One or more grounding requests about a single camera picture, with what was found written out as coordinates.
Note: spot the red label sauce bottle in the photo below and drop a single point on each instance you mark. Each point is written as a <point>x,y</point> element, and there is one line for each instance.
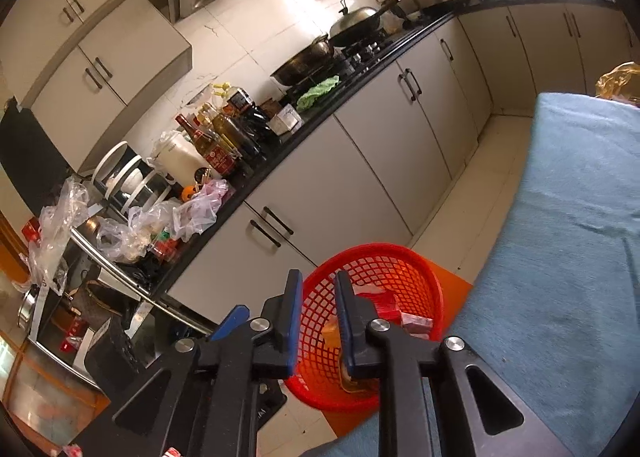
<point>210,147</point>

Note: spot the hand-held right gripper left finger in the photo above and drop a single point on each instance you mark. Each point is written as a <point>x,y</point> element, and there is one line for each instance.
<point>296,322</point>

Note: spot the orange fruit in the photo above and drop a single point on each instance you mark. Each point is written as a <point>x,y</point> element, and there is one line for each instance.
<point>188,193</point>

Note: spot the crumpled clear plastic bags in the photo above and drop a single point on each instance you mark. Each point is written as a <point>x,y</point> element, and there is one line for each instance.
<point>165,222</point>

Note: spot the steel oven cabinet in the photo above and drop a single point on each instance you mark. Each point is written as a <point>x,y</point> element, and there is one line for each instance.
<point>100,297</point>

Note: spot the beige tall wall cabinets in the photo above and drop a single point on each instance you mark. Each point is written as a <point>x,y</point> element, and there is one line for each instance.
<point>100,37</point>

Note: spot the cooking oil bottle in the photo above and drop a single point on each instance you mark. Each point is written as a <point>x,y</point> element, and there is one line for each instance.
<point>232,132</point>

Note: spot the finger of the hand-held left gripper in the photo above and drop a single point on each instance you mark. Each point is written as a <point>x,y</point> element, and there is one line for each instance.
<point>232,322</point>

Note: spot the clear plastic bag strip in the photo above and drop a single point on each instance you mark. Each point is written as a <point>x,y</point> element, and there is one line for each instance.
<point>55,232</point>

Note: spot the red plastic basket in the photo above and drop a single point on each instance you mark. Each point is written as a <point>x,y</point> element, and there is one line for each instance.
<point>400,267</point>

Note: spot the white seasoning jar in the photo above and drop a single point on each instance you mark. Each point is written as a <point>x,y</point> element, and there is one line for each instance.
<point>285,119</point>

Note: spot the wok with metal lid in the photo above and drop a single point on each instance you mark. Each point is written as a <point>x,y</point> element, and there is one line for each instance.
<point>357,22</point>

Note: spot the white dish rack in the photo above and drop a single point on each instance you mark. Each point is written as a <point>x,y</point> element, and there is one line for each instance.
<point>130,172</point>

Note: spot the black wok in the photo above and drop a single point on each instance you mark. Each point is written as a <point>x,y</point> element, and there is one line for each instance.
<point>302,62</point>

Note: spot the dark soy sauce bottle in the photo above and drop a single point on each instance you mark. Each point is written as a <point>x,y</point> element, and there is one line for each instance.
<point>247,109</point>

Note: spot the white electric kettle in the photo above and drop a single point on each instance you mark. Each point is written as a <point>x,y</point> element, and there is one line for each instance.
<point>177,157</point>

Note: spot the black gas stove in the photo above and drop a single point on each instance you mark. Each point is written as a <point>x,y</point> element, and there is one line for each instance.
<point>367,52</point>

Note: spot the yellow plastic bag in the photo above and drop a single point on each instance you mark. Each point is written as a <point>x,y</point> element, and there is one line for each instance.
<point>620,82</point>

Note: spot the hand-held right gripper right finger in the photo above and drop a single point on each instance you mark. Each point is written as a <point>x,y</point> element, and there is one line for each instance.
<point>345,332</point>

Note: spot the kitchen base cabinets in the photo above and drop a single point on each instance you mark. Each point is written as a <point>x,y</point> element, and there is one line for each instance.
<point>380,147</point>

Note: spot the red white small wrapper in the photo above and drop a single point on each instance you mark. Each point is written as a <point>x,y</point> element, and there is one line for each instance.
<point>416,324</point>

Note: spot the green dish cloth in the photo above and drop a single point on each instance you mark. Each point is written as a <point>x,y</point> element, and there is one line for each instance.
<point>317,93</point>

